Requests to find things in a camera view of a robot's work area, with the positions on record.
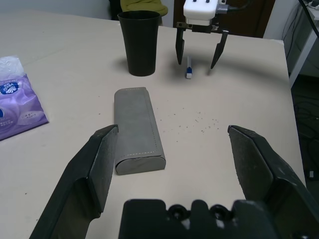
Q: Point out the grey glasses case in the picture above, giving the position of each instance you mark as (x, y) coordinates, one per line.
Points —
(137, 124)

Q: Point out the white marker blue cap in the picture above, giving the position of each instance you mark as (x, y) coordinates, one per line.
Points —
(189, 68)

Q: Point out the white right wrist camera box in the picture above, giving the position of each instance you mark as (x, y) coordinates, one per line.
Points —
(199, 12)

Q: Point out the black plastic cup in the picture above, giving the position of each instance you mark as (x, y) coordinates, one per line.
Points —
(140, 44)

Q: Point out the white metal desk frame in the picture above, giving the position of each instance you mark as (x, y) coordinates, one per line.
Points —
(301, 49)

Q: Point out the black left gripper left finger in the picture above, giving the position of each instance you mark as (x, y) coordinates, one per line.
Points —
(82, 184)

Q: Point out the purple tissue pack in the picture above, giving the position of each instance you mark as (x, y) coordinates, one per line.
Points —
(20, 107)

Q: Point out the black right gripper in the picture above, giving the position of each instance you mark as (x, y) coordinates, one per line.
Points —
(202, 28)

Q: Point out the dark brown door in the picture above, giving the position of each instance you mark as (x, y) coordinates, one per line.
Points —
(249, 22)

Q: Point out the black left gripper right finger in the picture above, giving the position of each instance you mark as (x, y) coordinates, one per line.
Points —
(279, 184)

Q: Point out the yellow-green chair seat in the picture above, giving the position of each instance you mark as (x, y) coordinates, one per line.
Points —
(149, 5)

